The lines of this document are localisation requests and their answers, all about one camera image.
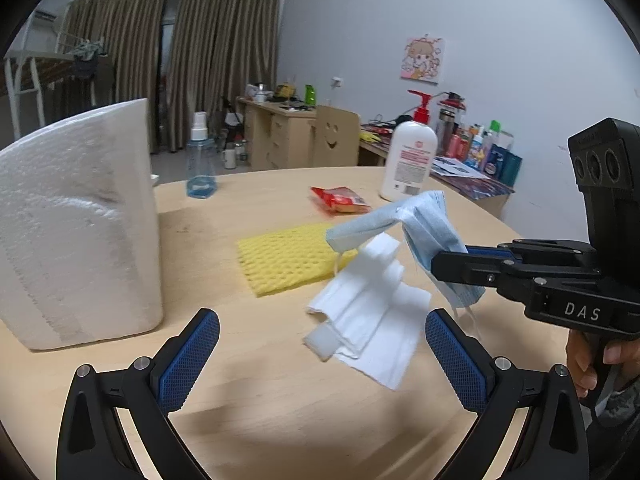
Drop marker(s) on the anime wall poster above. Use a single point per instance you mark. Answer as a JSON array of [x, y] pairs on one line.
[[423, 59]]

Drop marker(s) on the white lotion pump bottle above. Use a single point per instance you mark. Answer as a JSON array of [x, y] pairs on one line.
[[410, 157]]

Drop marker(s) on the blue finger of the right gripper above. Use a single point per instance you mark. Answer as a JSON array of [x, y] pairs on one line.
[[526, 249], [480, 267]]

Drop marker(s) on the white air conditioner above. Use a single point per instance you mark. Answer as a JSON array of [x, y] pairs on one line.
[[44, 16]]

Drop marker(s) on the wooden desk with drawers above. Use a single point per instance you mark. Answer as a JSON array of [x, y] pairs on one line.
[[278, 137]]

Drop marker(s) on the red snack packet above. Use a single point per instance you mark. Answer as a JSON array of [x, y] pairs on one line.
[[340, 200]]

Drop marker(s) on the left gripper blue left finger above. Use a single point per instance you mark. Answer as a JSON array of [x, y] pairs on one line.
[[92, 443]]

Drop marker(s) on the blue surgical face mask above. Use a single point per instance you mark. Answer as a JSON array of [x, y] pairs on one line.
[[427, 231]]

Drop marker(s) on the right hand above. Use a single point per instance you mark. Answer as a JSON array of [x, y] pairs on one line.
[[579, 359]]

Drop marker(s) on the yellow foam net sleeve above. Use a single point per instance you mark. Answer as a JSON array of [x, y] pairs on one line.
[[283, 260]]

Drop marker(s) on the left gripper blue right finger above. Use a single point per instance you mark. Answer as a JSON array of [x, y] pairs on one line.
[[552, 443]]

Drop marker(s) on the wooden smiley chair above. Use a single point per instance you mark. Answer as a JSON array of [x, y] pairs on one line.
[[336, 137]]

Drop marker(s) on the brown curtains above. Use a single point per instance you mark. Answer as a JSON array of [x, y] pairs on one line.
[[217, 47]]

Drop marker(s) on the white tissue paper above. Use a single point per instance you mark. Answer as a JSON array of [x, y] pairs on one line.
[[377, 315]]

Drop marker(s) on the blue spray bottle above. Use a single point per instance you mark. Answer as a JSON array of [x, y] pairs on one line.
[[200, 154]]

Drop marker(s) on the white styrofoam box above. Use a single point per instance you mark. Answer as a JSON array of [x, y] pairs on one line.
[[80, 247]]

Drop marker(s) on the metal bunk bed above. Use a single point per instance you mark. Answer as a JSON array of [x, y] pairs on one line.
[[26, 72]]

